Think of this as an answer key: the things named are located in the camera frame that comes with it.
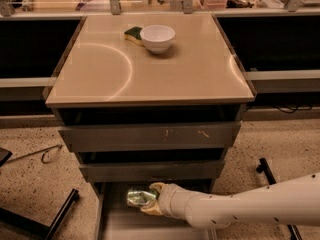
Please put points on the open grey bottom drawer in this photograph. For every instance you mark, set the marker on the open grey bottom drawer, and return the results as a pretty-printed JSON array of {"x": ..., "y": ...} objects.
[{"x": 118, "y": 221}]

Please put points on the black frame leg right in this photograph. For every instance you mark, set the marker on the black frame leg right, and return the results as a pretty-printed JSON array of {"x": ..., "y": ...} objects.
[{"x": 263, "y": 167}]

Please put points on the crushed green can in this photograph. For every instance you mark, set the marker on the crushed green can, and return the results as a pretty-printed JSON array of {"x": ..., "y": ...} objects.
[{"x": 137, "y": 197}]

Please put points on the metal hook rod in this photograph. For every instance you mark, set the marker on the metal hook rod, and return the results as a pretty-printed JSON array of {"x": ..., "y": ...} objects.
[{"x": 42, "y": 151}]

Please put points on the green yellow sponge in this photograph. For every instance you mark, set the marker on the green yellow sponge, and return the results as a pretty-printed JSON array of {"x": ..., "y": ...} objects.
[{"x": 133, "y": 34}]

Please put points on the white bowl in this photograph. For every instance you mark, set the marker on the white bowl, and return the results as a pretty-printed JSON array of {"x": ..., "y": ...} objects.
[{"x": 157, "y": 38}]

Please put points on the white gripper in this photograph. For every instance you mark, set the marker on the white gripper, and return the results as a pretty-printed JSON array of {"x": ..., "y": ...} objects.
[{"x": 167, "y": 199}]

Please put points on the beige top drawer cabinet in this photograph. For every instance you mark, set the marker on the beige top drawer cabinet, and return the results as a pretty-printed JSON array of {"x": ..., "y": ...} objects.
[{"x": 104, "y": 79}]

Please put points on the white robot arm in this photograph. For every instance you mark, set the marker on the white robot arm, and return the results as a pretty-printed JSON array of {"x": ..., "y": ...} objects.
[{"x": 292, "y": 202}]

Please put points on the grey middle drawer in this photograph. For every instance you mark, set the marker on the grey middle drawer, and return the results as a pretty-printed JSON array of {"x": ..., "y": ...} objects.
[{"x": 151, "y": 171}]

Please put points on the grey top drawer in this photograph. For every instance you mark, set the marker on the grey top drawer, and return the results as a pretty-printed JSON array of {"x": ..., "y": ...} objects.
[{"x": 140, "y": 137}]

